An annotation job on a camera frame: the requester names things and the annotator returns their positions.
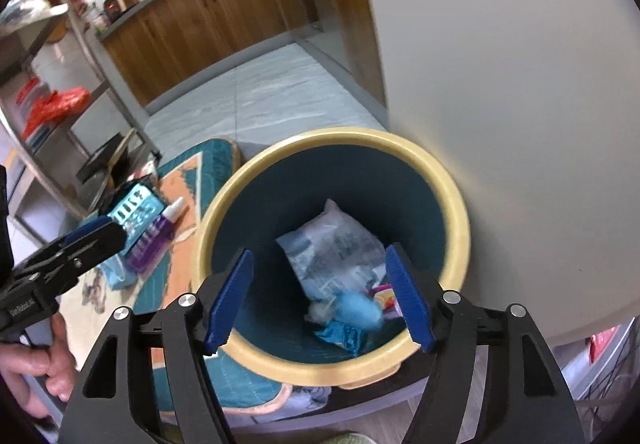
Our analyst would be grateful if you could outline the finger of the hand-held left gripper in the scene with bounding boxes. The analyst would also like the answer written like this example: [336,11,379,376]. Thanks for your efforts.
[97,183,138,222]
[12,216,127,297]

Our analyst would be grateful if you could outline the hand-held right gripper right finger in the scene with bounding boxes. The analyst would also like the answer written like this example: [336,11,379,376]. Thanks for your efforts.
[384,243,586,444]

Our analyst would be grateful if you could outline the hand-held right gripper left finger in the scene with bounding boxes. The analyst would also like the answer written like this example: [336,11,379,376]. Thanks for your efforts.
[57,248,256,444]

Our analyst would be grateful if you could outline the pink snack packet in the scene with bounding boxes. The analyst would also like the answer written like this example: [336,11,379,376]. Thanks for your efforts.
[370,284,403,319]

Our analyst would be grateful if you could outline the red white packet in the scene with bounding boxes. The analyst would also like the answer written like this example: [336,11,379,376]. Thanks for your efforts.
[135,160,162,187]

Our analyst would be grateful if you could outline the light blue face mask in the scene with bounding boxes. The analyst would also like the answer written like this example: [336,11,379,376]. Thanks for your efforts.
[100,246,141,289]

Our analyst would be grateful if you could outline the purple spray bottle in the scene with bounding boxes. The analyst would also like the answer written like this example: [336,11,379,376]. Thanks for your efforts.
[124,198,190,275]

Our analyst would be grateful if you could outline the teal wrapper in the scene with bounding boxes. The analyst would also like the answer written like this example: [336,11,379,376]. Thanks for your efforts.
[314,321,371,357]

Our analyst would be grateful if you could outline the white tissue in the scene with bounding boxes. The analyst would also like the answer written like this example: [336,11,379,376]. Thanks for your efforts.
[305,299,336,325]

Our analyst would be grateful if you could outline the white wet wipes pack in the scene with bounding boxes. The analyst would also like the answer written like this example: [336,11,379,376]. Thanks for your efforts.
[275,198,388,305]

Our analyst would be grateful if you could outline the teal bin with yellow rim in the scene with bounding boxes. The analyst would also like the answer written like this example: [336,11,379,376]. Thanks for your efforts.
[192,128,472,387]

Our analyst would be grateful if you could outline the person's left hand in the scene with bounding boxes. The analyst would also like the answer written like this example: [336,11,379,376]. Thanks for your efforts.
[0,313,79,420]

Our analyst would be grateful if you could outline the black tray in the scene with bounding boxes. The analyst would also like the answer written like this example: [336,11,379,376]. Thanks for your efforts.
[77,129,138,182]

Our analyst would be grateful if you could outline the printed teal cushion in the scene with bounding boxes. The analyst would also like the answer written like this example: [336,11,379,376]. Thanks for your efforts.
[75,138,291,420]

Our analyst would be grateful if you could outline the red plastic bag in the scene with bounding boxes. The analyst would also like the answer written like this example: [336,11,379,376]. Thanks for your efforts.
[22,86,92,139]

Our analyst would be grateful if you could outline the grey cloth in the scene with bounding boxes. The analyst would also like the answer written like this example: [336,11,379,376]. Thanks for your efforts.
[287,384,333,412]

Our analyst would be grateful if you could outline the green slipper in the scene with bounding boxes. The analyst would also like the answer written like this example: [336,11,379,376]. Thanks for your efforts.
[320,431,381,444]

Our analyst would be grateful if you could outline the dark rice cooker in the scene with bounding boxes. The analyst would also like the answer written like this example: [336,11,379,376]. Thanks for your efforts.
[102,0,140,22]

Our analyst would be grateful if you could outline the stainless steel rack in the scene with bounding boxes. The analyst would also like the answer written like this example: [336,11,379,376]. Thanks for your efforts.
[0,0,161,235]

